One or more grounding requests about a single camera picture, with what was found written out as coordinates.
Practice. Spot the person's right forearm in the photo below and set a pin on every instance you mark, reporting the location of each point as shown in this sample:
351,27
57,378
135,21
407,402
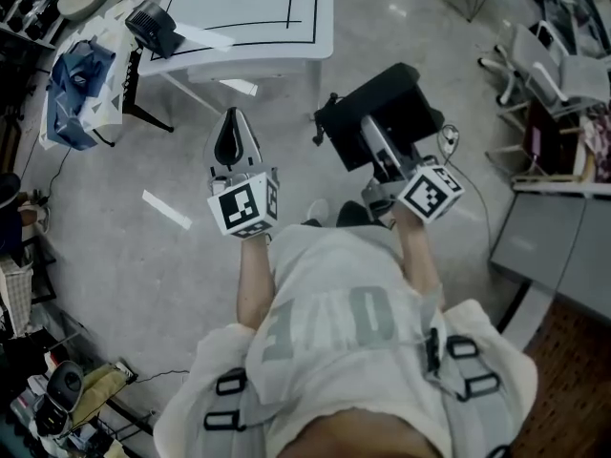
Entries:
417,256

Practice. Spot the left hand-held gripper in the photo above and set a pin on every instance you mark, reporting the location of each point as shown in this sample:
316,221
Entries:
238,208

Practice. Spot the white office chair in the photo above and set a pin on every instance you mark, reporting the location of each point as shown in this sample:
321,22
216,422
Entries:
534,60
584,81

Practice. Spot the person's right shoe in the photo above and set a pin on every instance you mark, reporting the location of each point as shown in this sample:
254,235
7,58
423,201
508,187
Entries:
352,213

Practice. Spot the white power strip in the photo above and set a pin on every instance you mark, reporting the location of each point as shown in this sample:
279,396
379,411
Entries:
449,143

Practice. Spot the checked fabric basket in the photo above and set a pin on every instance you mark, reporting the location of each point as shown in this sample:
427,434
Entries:
16,298

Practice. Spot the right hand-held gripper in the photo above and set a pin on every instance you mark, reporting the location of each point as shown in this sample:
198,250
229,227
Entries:
427,193

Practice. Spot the person's chin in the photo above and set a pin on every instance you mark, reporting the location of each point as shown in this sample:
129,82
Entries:
363,439

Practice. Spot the wooden shelf unit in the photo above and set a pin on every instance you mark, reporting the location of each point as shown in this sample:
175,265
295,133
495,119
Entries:
549,141

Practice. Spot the yellow cloth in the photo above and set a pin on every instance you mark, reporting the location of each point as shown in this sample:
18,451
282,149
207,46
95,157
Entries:
102,387

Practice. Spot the white table with black lines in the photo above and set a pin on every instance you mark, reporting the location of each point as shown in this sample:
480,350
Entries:
238,3

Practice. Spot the black folding table frame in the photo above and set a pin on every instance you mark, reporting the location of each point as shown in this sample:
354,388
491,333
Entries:
143,112

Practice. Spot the shelf rack with black gear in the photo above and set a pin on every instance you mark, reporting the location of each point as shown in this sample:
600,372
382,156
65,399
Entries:
28,12

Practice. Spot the grey cabinet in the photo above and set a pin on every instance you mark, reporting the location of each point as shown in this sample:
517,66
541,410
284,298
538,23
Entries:
539,241

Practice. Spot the black metal frame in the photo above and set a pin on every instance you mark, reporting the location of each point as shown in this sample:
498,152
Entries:
43,284

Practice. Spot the triangle patterned tablecloth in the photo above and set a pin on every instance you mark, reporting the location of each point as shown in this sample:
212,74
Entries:
110,36

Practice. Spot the person's left shoe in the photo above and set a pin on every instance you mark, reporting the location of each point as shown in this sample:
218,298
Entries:
317,210

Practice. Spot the brown patterned rug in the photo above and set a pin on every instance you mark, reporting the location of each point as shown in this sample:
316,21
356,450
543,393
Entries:
573,389

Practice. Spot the grey device on stand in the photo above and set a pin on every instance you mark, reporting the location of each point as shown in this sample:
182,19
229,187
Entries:
64,387

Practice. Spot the crumpled blue cloth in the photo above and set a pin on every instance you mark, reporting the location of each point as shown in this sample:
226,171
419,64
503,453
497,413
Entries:
76,93

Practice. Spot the person's white shirt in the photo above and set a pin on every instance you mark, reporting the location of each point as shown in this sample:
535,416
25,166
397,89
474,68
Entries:
334,279

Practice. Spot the person's shoe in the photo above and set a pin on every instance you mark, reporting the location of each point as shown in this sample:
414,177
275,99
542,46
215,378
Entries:
317,210
352,213

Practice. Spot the person's left forearm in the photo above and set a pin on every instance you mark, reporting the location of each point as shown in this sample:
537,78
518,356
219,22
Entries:
253,284

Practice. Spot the black box device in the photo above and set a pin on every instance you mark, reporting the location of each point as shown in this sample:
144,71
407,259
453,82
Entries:
382,98

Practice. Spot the dark basket box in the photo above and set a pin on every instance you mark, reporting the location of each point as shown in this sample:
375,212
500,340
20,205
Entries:
150,27

